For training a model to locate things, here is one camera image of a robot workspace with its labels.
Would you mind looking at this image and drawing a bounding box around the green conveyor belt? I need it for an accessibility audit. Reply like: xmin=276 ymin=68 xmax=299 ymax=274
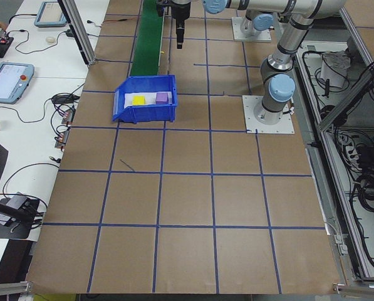
xmin=129 ymin=0 xmax=166 ymax=77

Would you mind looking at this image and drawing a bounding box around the white foam liner sheet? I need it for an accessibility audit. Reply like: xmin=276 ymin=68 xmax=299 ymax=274
xmin=123 ymin=92 xmax=175 ymax=107

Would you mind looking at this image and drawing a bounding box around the blue plastic storage bin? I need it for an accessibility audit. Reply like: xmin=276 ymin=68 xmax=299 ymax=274
xmin=112 ymin=74 xmax=178 ymax=124

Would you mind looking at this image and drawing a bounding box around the blue grey teach pendant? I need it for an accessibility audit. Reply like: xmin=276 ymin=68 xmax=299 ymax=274
xmin=33 ymin=1 xmax=69 ymax=28
xmin=0 ymin=61 xmax=36 ymax=105

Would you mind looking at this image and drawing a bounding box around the small USB hub board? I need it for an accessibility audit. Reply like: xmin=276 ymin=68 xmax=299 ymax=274
xmin=54 ymin=130 xmax=70 ymax=151
xmin=61 ymin=108 xmax=76 ymax=126

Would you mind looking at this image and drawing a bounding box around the white plastic bag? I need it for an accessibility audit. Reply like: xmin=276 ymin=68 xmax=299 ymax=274
xmin=319 ymin=51 xmax=353 ymax=89

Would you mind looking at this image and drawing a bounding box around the white power strip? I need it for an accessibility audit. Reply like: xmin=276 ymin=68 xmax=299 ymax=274
xmin=338 ymin=134 xmax=363 ymax=172

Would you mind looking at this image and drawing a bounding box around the black power brick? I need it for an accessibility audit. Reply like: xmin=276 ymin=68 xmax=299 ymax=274
xmin=357 ymin=145 xmax=374 ymax=164

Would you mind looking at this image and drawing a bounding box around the aluminium corner bar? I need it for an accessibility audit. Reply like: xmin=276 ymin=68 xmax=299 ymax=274
xmin=0 ymin=280 xmax=34 ymax=297
xmin=332 ymin=282 xmax=374 ymax=298

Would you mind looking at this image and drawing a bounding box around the white square base plate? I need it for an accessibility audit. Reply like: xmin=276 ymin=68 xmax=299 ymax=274
xmin=242 ymin=95 xmax=296 ymax=135
xmin=231 ymin=16 xmax=273 ymax=42

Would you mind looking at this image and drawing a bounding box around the aluminium extrusion post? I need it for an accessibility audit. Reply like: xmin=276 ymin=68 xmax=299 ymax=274
xmin=58 ymin=0 xmax=97 ymax=66

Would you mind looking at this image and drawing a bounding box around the black table cable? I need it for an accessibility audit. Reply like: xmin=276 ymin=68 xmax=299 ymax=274
xmin=0 ymin=95 xmax=55 ymax=124
xmin=3 ymin=160 xmax=61 ymax=197

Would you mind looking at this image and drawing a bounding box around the V-shaped metal bar frame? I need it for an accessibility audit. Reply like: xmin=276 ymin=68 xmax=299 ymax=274
xmin=294 ymin=0 xmax=374 ymax=283

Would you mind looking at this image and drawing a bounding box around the grey small camera box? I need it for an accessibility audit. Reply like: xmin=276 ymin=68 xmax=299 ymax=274
xmin=4 ymin=192 xmax=27 ymax=210

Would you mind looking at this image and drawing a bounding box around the black coiled cable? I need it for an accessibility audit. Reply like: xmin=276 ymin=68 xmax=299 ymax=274
xmin=349 ymin=171 xmax=374 ymax=214

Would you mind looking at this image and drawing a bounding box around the black camera stand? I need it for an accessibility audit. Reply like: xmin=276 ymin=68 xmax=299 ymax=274
xmin=0 ymin=196 xmax=41 ymax=241

